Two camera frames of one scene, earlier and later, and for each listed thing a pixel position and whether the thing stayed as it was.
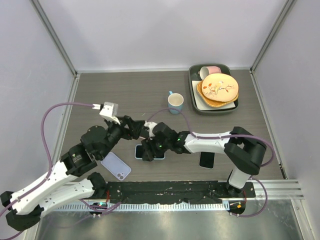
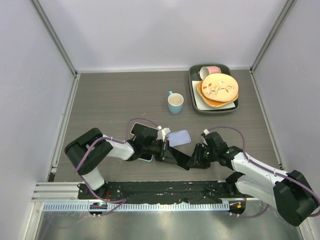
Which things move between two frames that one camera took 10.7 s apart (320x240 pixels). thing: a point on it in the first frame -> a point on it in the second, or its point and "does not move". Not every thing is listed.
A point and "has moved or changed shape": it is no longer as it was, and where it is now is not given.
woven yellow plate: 213,103 does not move
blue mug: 175,100 does not move
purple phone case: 116,166 has moved or changed shape
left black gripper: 135,128 -> 166,154
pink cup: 205,70 does not move
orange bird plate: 220,87 does not move
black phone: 207,159 has moved or changed shape
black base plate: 209,191 does not move
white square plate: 200,104 does not move
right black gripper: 148,144 -> 196,159
